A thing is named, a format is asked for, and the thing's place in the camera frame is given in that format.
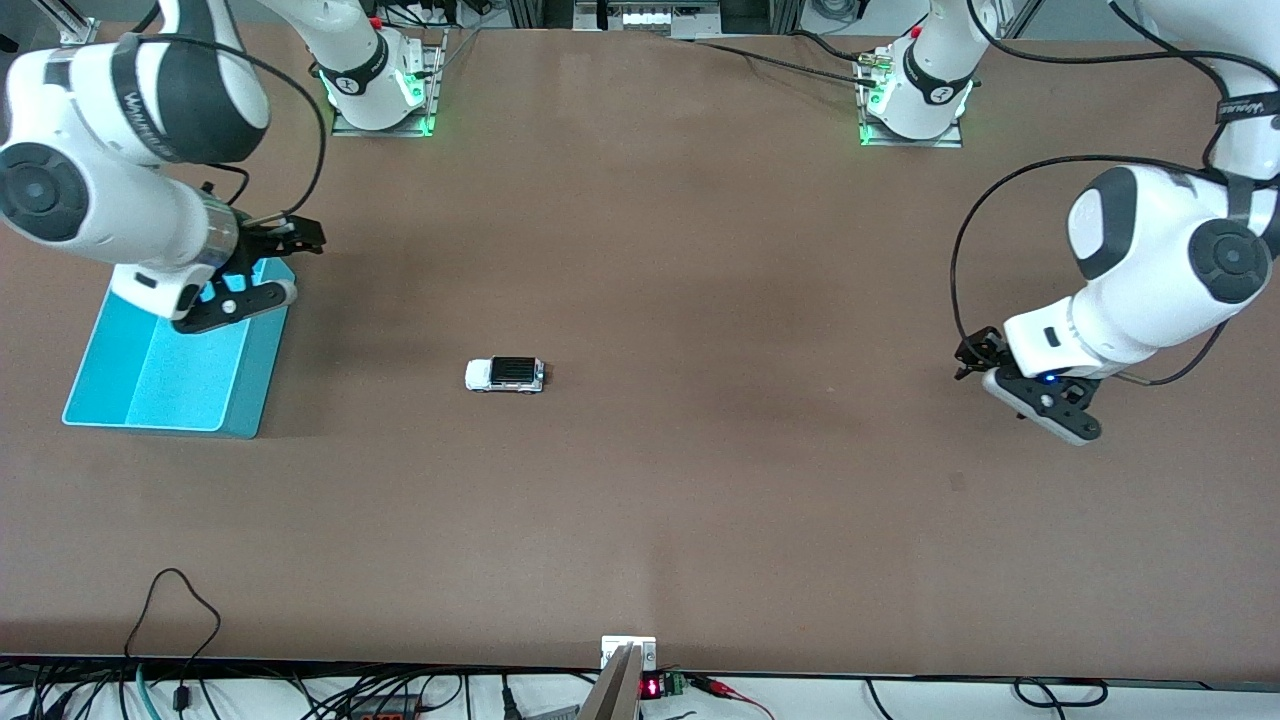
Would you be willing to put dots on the white jeep toy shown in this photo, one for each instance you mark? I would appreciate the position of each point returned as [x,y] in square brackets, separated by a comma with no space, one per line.
[482,374]

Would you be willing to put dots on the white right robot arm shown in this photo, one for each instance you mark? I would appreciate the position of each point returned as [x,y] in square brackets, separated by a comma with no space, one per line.
[100,200]

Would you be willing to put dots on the turquoise plastic bin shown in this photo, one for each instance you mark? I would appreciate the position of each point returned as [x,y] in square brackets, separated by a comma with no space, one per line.
[180,400]

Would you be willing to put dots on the silver box with white lights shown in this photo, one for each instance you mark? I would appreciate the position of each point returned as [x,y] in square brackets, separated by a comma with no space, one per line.
[650,17]

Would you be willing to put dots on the red digit display module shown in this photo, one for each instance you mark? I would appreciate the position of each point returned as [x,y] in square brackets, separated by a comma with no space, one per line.
[652,688]

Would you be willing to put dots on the black box with red switches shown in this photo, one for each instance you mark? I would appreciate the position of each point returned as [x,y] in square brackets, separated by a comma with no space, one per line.
[385,707]

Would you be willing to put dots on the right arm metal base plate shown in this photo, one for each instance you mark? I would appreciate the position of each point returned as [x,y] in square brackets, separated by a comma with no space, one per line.
[432,95]

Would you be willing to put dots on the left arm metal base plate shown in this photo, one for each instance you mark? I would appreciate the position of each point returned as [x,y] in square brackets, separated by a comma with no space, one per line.
[868,135]

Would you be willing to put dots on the aluminium frame profile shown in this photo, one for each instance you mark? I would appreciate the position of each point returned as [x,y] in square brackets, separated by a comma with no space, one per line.
[75,22]

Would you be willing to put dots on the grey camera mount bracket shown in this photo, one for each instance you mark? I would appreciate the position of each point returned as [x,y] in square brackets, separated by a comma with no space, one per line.
[620,690]

